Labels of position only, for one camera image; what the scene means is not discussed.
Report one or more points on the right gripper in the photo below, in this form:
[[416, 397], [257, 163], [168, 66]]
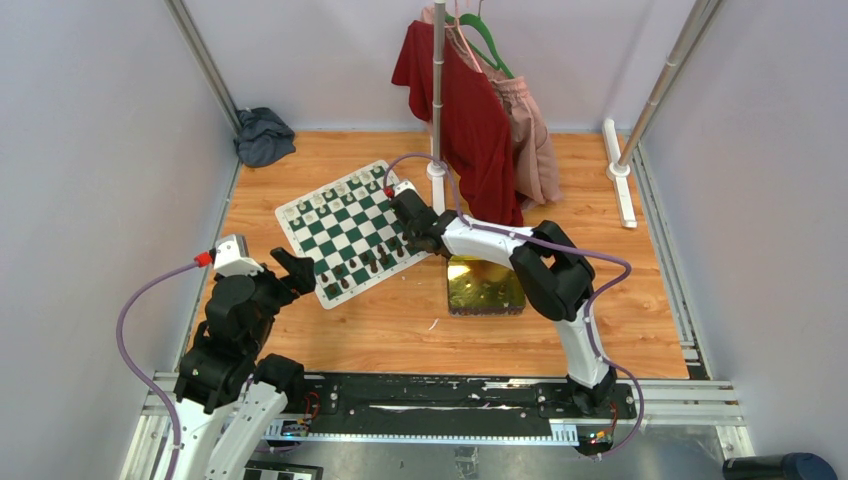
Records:
[[410, 238]]

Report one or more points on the dark blue crumpled cloth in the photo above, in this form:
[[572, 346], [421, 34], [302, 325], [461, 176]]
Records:
[[263, 139]]

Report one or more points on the red t-shirt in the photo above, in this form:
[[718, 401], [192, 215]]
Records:
[[475, 130]]

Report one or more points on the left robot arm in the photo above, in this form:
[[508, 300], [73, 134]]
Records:
[[226, 394]]

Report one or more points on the dark blue bottle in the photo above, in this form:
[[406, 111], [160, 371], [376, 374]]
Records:
[[791, 466]]

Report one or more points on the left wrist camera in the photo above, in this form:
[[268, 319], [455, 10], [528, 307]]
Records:
[[231, 257]]

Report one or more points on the dark king piece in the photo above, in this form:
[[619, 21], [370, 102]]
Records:
[[384, 258]]

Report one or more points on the pink shorts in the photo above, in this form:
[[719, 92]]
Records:
[[535, 167]]

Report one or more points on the green white chess mat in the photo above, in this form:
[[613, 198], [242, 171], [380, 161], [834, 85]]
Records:
[[340, 221]]

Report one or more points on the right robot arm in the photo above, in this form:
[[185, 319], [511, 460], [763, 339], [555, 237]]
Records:
[[555, 276]]

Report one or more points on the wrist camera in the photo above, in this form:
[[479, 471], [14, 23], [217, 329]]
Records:
[[404, 185], [231, 257]]

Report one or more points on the green clothes hanger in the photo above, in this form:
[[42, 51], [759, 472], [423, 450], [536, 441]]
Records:
[[494, 60]]

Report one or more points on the white clothes rack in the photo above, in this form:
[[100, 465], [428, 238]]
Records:
[[618, 170]]

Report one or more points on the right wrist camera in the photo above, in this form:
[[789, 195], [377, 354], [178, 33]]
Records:
[[404, 185]]

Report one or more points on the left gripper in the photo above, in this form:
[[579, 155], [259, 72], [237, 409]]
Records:
[[301, 276]]

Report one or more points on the yellow metal tin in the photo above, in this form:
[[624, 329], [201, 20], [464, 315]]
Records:
[[478, 288]]

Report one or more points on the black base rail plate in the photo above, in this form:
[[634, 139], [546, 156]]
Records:
[[448, 406]]

